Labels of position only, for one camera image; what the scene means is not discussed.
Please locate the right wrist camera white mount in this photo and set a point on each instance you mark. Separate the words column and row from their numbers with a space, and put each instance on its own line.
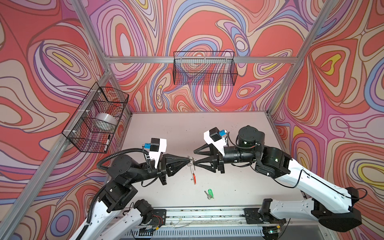
column 217, row 138

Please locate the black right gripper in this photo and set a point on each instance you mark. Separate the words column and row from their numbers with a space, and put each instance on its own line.
column 216, row 161

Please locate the silver key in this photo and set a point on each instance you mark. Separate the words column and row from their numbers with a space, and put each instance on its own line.
column 208, row 195

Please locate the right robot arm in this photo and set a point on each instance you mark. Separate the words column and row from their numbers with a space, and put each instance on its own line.
column 328, row 204

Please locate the black wire basket left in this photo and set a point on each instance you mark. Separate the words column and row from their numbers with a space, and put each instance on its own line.
column 84, row 131

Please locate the green plastic key tag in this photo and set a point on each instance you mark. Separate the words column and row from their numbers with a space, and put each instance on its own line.
column 211, row 193

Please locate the black wire basket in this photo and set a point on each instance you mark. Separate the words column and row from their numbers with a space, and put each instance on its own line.
column 84, row 131
column 204, row 68

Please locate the aluminium cage frame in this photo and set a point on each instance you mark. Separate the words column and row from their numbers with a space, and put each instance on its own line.
column 49, row 63

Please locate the grey tape roll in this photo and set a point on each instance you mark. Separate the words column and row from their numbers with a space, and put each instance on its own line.
column 106, row 118

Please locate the aluminium table edge rail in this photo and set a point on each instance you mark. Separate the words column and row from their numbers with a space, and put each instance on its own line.
column 197, row 222

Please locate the metal keyring disc red grip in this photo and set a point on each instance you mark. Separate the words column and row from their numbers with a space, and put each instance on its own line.
column 191, row 165

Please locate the black wire basket back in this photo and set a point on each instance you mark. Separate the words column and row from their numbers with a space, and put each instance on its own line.
column 204, row 68

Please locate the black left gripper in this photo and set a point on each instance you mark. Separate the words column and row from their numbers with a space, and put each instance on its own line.
column 169, row 169

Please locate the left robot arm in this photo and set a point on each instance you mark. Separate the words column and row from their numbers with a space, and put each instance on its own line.
column 113, row 213

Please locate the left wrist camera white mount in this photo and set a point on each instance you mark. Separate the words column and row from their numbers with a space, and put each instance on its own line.
column 156, row 147

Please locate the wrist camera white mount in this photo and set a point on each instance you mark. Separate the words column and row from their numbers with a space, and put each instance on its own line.
column 217, row 138
column 156, row 147

